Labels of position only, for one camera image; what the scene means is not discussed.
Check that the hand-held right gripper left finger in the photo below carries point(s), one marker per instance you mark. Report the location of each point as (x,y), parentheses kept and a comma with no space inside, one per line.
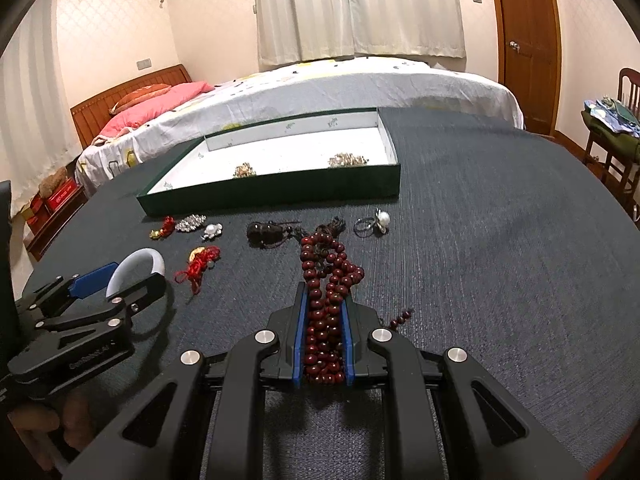
(299,345)

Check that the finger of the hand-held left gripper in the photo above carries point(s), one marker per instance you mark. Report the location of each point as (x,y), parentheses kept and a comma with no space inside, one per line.
(140,292)
(95,277)

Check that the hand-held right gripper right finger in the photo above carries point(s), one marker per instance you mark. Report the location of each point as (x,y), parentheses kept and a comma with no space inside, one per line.
(348,355)

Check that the white bangle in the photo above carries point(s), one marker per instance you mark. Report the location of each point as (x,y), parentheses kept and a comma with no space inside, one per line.
(132,257)

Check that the small red knot charm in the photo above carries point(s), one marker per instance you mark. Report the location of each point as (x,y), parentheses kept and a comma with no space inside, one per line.
(167,224)

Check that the green shallow box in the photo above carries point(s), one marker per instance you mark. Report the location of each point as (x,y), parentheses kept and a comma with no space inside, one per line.
(280,195)

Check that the person's left hand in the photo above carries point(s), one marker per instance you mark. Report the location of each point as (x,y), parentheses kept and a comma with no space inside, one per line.
(30,427)

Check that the wooden nightstand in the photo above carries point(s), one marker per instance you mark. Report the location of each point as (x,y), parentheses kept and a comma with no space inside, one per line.
(55,230)

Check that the red tassel gold charm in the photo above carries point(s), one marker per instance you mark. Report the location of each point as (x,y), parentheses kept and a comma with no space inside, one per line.
(200,260)

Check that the silver rhinestone brooch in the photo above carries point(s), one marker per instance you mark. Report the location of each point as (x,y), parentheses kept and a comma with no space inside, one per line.
(191,222)

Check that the red box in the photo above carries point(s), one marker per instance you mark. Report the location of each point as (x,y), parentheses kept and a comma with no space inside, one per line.
(62,196)

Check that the brown stuffed toy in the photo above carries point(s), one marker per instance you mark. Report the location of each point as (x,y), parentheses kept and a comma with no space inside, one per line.
(52,180)

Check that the gold rhinestone brooch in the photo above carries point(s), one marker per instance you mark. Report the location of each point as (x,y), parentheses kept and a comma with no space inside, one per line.
(244,170)

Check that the wooden headboard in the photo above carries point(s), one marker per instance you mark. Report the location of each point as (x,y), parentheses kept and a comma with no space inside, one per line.
(100,105)

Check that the pink pillow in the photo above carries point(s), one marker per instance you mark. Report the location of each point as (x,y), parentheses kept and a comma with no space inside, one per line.
(150,107)

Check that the white side curtain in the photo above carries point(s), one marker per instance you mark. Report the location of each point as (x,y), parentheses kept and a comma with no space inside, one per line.
(30,110)

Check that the gold pearl flower brooch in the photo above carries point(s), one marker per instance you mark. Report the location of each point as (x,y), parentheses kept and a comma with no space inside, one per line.
(363,160)
(335,162)
(350,158)

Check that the orange pillow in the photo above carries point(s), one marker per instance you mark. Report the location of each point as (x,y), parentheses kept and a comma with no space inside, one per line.
(142,94)

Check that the bed with patterned sheet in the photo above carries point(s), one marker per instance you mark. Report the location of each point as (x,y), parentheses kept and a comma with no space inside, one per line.
(350,90)

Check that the green cloth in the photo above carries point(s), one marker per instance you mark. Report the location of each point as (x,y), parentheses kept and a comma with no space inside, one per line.
(607,145)

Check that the white window curtain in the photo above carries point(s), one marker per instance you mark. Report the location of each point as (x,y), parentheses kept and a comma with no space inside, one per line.
(350,10)

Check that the blue cloth pile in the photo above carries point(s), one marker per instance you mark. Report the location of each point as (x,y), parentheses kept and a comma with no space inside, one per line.
(617,112)

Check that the wooden door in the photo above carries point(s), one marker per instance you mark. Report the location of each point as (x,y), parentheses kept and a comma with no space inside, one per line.
(530,35)

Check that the wooden chair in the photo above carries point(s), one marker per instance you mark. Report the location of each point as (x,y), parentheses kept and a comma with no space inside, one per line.
(627,85)

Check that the wall outlet by headboard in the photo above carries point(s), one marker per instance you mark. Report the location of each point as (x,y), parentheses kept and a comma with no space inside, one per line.
(144,63)

